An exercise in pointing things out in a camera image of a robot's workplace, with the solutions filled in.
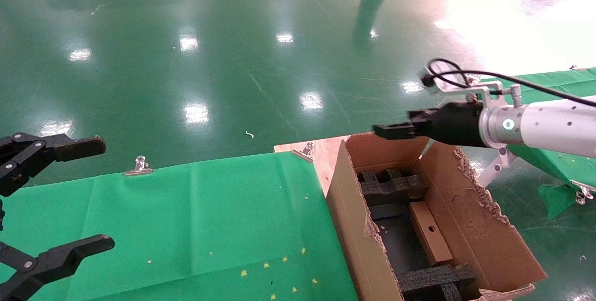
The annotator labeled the large green table cloth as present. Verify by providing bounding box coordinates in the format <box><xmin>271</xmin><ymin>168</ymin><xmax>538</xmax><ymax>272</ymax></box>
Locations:
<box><xmin>0</xmin><ymin>152</ymin><xmax>359</xmax><ymax>301</ymax></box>

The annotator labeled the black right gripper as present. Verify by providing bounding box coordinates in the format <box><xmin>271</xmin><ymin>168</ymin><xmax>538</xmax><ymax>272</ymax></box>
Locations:
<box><xmin>372</xmin><ymin>101</ymin><xmax>486</xmax><ymax>148</ymax></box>

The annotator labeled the large open brown carton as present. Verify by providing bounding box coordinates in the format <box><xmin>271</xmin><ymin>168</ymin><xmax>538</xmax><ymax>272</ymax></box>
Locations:
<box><xmin>325</xmin><ymin>131</ymin><xmax>548</xmax><ymax>301</ymax></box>

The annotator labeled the green cloth side table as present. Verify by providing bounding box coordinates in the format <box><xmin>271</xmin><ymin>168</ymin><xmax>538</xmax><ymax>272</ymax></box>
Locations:
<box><xmin>480</xmin><ymin>68</ymin><xmax>596</xmax><ymax>220</ymax></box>

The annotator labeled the black foam insert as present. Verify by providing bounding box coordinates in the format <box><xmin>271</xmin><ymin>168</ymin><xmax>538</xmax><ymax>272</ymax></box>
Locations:
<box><xmin>398</xmin><ymin>264</ymin><xmax>476</xmax><ymax>301</ymax></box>
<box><xmin>356</xmin><ymin>168</ymin><xmax>430</xmax><ymax>220</ymax></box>

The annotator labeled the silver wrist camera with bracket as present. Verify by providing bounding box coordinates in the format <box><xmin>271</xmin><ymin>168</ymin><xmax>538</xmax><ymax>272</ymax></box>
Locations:
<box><xmin>420</xmin><ymin>72</ymin><xmax>521</xmax><ymax>106</ymax></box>

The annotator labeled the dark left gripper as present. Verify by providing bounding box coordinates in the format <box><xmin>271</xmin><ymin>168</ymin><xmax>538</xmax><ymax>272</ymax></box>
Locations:
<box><xmin>0</xmin><ymin>133</ymin><xmax>116</xmax><ymax>301</ymax></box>

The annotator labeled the white perforated metal bracket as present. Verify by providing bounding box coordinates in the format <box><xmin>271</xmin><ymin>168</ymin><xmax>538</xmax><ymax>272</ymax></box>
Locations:
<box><xmin>476</xmin><ymin>146</ymin><xmax>517</xmax><ymax>188</ymax></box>

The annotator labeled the small brown cardboard box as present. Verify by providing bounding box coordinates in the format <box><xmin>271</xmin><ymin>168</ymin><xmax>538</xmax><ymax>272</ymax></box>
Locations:
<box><xmin>409</xmin><ymin>201</ymin><xmax>454</xmax><ymax>267</ymax></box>

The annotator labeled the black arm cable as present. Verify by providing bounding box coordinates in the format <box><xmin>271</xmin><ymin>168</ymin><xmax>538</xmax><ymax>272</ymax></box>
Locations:
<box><xmin>426</xmin><ymin>58</ymin><xmax>596</xmax><ymax>108</ymax></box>

